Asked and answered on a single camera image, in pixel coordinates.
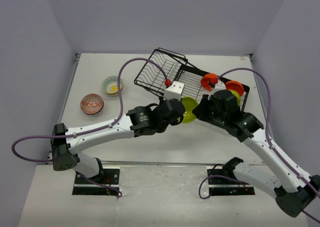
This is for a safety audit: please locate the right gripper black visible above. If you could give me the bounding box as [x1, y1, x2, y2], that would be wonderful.
[193, 94, 228, 125]

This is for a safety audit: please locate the lime green bowl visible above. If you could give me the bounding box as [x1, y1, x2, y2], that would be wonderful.
[229, 89, 241, 106]
[181, 96, 198, 124]

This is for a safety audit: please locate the lime green bowl front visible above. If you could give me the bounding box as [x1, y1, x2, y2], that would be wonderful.
[229, 89, 241, 106]

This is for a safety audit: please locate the yellow sun pattern bowl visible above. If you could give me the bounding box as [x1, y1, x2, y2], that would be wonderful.
[101, 75, 124, 91]

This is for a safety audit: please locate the red diamond pattern bowl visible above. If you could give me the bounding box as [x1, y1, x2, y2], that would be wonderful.
[80, 93, 104, 113]

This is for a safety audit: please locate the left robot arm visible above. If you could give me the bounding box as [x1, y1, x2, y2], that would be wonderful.
[50, 99, 186, 184]

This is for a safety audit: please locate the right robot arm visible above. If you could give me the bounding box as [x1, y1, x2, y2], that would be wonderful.
[192, 90, 320, 218]

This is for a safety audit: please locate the orange bowl rear row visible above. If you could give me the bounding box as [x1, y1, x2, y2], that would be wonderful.
[200, 73, 218, 91]

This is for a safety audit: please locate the orange bowl row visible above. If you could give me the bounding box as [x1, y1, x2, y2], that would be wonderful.
[200, 73, 218, 91]
[225, 80, 245, 97]

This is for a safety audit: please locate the orange bowl front row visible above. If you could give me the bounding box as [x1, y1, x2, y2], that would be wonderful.
[225, 80, 245, 97]

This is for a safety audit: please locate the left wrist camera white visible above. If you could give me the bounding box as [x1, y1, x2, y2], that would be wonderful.
[163, 81, 185, 101]

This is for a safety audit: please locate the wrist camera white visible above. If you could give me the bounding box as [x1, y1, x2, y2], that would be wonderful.
[163, 81, 185, 101]
[208, 80, 226, 100]

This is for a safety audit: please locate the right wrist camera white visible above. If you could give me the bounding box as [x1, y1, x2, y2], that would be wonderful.
[208, 80, 226, 100]

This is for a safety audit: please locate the black wire dish rack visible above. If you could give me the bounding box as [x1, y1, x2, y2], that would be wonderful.
[133, 47, 251, 138]

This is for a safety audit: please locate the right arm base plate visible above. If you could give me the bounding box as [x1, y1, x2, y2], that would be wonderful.
[208, 177, 256, 196]

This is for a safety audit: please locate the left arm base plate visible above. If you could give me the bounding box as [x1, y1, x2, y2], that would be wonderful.
[72, 168, 121, 197]

